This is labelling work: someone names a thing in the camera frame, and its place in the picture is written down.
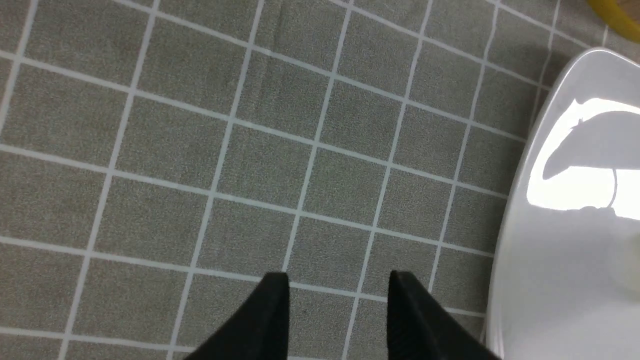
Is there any grey checkered tablecloth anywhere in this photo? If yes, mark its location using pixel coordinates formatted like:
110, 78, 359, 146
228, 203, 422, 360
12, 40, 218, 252
0, 0, 639, 360

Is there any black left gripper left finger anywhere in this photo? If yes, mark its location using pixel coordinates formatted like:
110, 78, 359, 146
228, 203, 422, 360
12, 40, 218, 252
186, 272, 290, 360

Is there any bamboo steamer basket yellow rim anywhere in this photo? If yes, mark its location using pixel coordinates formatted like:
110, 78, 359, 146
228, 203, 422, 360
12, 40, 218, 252
587, 0, 640, 43

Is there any white square plate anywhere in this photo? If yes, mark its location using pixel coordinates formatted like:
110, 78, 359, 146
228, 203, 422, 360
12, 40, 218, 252
486, 47, 640, 360

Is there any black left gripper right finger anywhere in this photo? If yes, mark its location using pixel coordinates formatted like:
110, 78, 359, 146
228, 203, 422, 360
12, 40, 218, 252
387, 270, 498, 360

